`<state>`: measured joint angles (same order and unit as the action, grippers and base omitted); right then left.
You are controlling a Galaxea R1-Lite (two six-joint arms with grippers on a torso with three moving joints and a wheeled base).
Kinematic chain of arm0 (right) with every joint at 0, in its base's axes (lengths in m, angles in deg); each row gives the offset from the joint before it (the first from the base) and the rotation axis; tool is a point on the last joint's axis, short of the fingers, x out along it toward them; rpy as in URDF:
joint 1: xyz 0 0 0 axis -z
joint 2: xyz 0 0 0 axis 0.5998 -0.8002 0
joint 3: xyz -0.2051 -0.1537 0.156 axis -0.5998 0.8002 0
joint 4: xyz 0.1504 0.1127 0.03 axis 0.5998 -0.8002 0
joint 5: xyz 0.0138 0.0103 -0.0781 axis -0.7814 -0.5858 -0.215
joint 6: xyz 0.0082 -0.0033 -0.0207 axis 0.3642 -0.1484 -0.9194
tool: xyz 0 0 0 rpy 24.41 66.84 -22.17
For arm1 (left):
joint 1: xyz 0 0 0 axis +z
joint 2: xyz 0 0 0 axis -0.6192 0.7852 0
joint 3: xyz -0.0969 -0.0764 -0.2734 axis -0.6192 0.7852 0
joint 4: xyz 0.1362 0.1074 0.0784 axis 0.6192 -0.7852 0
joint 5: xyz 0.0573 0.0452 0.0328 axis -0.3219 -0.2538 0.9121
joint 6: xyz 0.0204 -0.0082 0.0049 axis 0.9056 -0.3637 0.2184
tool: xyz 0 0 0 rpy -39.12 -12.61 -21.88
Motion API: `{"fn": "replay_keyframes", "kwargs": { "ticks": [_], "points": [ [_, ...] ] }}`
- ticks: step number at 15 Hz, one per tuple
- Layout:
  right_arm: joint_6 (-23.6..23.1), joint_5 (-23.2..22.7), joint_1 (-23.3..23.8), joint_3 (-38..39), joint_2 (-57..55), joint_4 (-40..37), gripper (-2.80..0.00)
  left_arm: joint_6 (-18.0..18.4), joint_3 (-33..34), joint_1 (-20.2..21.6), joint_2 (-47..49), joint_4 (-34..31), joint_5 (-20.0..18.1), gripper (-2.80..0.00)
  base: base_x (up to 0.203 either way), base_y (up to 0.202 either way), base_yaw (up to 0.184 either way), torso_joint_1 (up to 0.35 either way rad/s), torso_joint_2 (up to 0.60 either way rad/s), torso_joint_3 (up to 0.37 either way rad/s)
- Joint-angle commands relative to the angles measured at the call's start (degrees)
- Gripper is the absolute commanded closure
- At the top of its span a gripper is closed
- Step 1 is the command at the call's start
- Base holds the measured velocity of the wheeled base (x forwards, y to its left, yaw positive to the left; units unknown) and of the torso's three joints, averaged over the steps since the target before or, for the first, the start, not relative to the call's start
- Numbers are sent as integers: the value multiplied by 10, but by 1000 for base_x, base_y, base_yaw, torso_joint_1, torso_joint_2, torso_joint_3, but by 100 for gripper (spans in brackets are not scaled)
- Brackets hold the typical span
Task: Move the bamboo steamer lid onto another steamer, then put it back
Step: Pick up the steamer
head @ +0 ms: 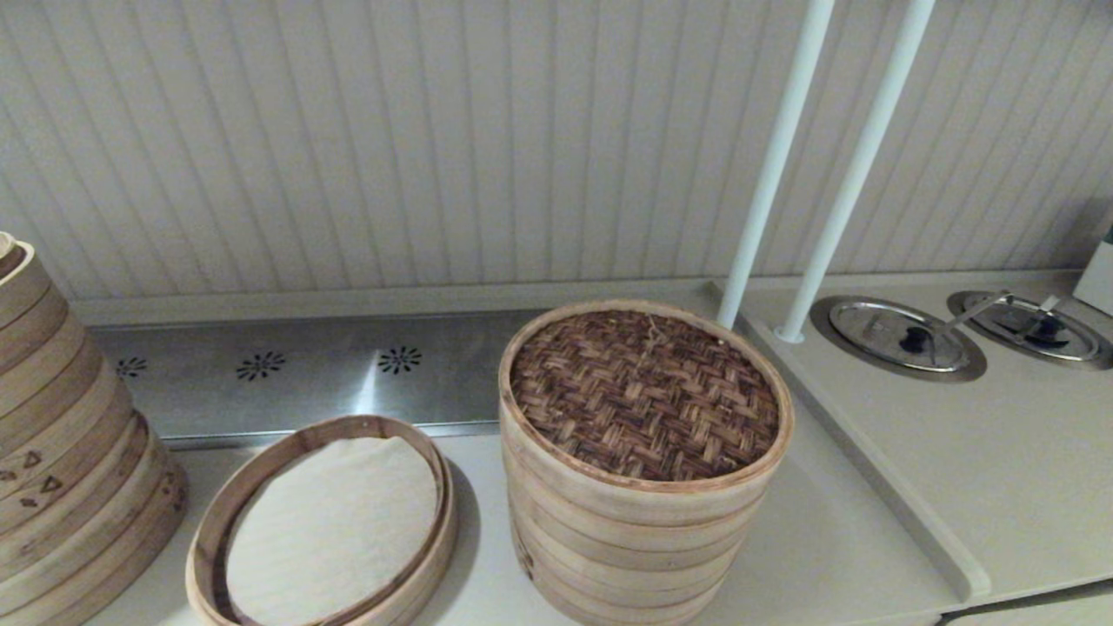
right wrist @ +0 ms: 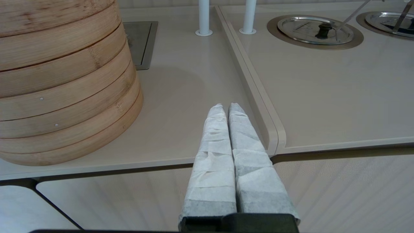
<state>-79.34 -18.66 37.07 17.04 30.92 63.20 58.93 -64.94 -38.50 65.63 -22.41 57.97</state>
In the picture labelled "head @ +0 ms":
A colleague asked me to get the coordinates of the right steel pot lid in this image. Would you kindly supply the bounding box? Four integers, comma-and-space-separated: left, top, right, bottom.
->
947, 290, 1113, 371

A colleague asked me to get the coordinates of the white metal pole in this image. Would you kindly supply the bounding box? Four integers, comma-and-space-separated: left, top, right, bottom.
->
776, 0, 937, 343
716, 0, 836, 330

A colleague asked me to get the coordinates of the single bamboo steamer tray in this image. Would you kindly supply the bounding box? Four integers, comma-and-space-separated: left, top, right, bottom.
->
185, 415, 459, 626

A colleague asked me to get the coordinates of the left steel pot lid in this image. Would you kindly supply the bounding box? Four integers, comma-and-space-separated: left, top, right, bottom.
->
810, 295, 989, 383

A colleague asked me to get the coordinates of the steel pot lid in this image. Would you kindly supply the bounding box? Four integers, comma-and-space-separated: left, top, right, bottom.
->
810, 295, 989, 383
947, 290, 1113, 371

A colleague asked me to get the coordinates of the woven bamboo steamer lid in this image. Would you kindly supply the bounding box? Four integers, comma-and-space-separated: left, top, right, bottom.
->
498, 300, 795, 529

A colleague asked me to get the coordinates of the perforated stainless steel panel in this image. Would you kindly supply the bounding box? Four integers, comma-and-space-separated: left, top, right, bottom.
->
87, 310, 550, 450

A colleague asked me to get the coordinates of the white container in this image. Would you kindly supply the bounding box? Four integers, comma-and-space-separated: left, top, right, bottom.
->
1072, 228, 1113, 316

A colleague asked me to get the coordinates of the tall bamboo steamer stack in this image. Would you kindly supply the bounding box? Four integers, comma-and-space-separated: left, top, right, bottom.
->
0, 231, 188, 626

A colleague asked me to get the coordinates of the bamboo steamer basket stack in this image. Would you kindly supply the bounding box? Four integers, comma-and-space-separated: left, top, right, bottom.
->
503, 435, 770, 626

